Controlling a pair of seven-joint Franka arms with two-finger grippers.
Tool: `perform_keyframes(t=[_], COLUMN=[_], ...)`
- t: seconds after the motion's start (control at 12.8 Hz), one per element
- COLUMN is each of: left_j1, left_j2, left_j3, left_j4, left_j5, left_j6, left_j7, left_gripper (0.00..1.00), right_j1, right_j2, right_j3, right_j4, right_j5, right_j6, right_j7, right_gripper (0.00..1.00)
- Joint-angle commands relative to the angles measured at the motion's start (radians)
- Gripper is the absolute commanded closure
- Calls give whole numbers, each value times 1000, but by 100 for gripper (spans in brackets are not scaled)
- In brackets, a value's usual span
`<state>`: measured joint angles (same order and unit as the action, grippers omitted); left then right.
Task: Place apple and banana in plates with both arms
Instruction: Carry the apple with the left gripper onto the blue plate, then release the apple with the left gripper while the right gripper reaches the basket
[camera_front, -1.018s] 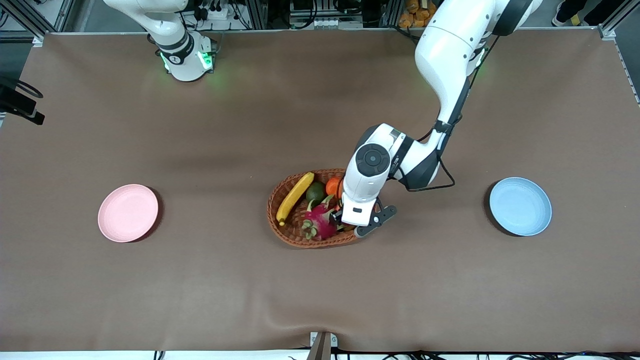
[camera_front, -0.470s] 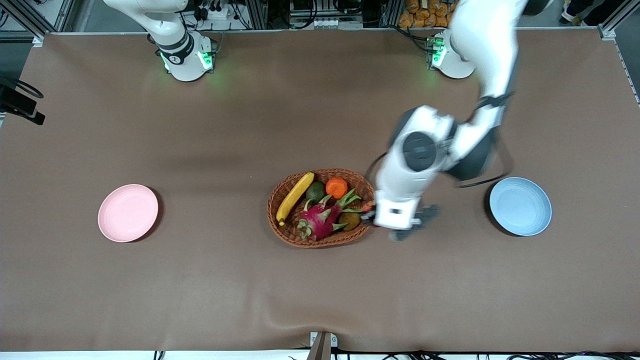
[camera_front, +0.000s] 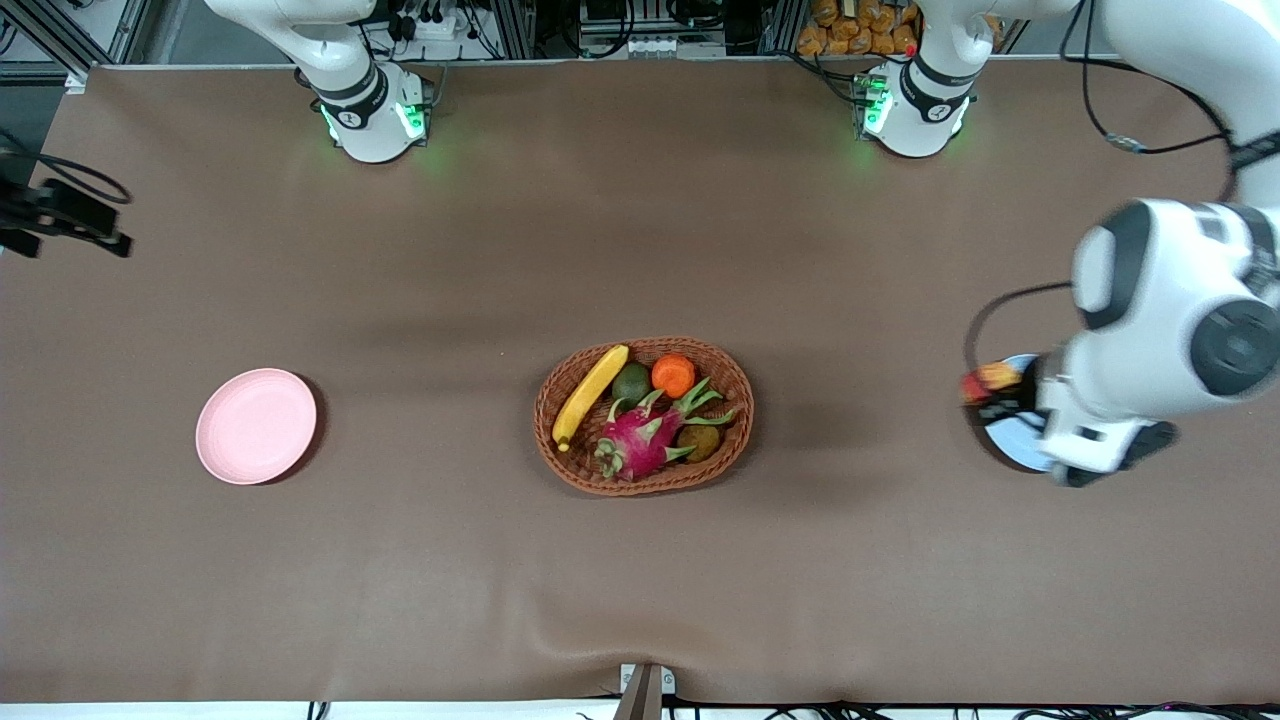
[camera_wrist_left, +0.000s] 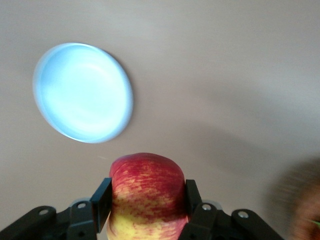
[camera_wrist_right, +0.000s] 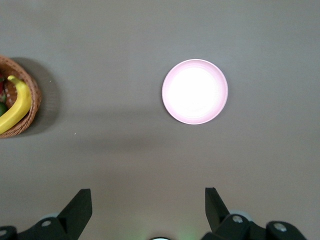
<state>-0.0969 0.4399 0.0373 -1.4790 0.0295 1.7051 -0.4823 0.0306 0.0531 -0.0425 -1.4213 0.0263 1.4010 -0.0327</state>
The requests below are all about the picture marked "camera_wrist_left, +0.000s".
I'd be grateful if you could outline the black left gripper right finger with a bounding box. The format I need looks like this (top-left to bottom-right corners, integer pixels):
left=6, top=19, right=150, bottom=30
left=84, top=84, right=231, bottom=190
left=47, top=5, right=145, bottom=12
left=177, top=178, right=285, bottom=240

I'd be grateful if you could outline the brown woven wicker basket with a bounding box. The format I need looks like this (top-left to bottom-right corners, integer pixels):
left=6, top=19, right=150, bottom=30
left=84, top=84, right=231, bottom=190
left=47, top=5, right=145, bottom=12
left=263, top=156, right=320, bottom=240

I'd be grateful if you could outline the red yellow apple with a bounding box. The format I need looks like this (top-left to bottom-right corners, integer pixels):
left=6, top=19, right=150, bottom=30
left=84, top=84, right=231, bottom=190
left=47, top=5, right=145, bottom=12
left=106, top=152, right=190, bottom=240

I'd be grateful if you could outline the light blue plate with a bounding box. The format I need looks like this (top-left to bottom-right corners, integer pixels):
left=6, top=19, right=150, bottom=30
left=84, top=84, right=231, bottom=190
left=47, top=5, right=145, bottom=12
left=32, top=41, right=135, bottom=144

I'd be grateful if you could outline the brown table cloth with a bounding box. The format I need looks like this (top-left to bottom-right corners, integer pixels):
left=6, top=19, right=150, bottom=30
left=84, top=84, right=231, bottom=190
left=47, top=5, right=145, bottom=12
left=0, top=0, right=320, bottom=240

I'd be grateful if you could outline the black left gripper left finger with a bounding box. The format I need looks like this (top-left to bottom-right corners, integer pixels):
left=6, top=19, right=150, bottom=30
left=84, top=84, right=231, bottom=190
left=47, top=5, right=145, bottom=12
left=0, top=176, right=113, bottom=240

